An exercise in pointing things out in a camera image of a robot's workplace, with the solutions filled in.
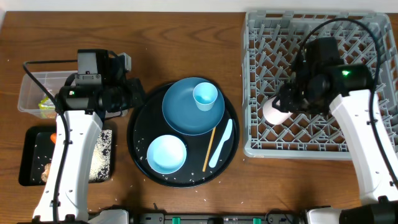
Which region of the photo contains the orange carrot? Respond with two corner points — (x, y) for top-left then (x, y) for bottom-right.
(50, 133), (57, 144)

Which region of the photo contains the light blue bowl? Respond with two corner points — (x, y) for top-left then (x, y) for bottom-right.
(147, 135), (187, 175)

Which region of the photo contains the black rectangular tray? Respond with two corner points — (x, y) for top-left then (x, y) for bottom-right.
(19, 126), (114, 186)

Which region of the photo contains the brown walnut-like food scrap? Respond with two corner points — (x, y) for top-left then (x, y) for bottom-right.
(41, 163), (51, 182)

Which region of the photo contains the yellow green wrapper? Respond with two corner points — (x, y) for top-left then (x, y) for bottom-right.
(38, 96), (57, 119)

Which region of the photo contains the black rail with green clips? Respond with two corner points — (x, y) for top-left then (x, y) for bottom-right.
(134, 212), (304, 224)

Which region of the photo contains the black round tray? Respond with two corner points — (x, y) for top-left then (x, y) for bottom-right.
(127, 83), (240, 188)

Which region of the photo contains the grey dishwasher rack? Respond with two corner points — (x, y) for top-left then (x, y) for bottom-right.
(241, 11), (397, 160)

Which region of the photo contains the light blue plastic cup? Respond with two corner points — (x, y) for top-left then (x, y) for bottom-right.
(193, 82), (218, 111)

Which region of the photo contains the wooden chopstick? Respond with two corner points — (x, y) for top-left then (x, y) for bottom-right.
(202, 127), (216, 172)

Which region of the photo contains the pink plastic cup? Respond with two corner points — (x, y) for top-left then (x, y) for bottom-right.
(262, 97), (292, 125)

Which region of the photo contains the dark blue round plate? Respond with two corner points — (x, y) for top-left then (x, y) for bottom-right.
(162, 77), (225, 136)

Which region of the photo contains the white rice pile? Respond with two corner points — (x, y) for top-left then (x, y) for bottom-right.
(89, 129), (113, 183)

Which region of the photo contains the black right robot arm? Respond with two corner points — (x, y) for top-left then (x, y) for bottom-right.
(263, 37), (397, 223)

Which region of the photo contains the light blue plastic knife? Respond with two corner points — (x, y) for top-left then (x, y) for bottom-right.
(208, 119), (233, 168)

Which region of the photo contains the clear plastic bin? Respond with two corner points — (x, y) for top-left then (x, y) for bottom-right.
(18, 71), (75, 119)

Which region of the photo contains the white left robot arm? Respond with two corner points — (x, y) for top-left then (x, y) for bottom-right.
(27, 49), (145, 223)

